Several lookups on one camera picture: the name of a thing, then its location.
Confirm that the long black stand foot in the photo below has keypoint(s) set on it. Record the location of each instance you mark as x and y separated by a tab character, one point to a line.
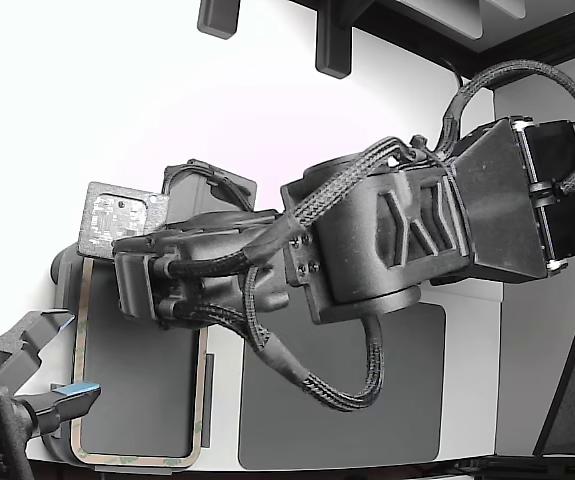
334	40

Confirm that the black enclosure frame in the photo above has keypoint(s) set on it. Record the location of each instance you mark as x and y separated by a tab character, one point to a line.
517	35

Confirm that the grey holder tray with rails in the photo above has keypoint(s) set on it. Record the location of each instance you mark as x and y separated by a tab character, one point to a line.
137	390

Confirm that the black table edge trim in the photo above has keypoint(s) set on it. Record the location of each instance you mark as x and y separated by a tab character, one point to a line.
517	467

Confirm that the black diagonal strut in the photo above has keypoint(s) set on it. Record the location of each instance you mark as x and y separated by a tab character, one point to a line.
564	380

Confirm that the beige rectangular frame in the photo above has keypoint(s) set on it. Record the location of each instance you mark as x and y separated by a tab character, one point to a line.
78	350

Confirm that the small light grey panel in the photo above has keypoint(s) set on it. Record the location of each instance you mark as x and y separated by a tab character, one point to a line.
507	6

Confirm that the short black stand foot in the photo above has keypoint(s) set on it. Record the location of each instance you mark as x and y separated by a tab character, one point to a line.
217	17

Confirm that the large light grey panel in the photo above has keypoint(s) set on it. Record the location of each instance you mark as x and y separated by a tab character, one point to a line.
442	15

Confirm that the dark grey flat plate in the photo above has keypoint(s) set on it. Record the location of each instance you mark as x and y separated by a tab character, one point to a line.
407	400

